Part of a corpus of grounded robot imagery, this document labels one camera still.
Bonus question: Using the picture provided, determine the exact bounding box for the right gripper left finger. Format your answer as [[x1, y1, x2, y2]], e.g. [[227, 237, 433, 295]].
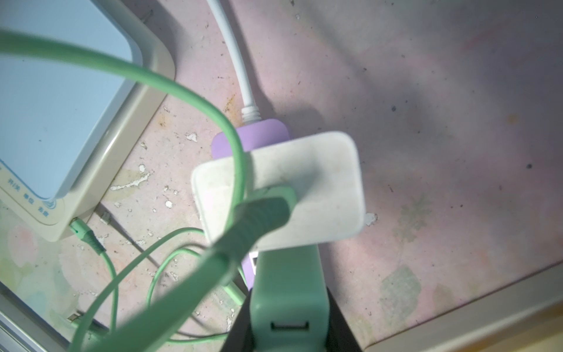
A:
[[220, 290, 255, 352]]

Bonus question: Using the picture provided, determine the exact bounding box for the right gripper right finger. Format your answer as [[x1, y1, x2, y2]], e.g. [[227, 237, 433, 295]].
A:
[[325, 290, 362, 352]]

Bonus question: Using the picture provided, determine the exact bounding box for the green charger adapter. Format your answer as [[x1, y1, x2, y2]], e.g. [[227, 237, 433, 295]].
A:
[[250, 245, 330, 351]]

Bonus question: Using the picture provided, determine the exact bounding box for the green charging cable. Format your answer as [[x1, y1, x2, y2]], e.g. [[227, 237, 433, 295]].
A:
[[0, 28, 300, 352]]

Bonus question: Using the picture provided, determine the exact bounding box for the white charger adapter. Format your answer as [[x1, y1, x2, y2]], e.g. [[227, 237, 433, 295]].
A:
[[191, 131, 366, 252]]

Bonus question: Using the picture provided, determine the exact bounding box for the purple power strip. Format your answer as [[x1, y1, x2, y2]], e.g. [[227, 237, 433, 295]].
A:
[[211, 119, 291, 290]]

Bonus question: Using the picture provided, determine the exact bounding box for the blue electronic scale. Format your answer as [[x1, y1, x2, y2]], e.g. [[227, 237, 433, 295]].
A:
[[1, 1, 175, 242]]

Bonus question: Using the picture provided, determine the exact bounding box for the yellow electronic scale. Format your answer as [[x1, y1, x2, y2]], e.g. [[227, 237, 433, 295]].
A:
[[368, 264, 562, 351]]

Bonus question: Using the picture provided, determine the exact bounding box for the white power strip cable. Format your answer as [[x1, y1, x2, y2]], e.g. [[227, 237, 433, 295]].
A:
[[205, 0, 262, 124]]

